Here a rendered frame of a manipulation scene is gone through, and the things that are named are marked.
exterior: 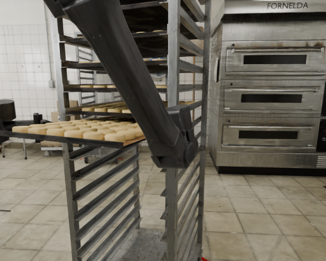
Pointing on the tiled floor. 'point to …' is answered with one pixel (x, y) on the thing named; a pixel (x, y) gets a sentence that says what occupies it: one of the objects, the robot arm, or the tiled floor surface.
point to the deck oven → (274, 88)
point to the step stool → (21, 144)
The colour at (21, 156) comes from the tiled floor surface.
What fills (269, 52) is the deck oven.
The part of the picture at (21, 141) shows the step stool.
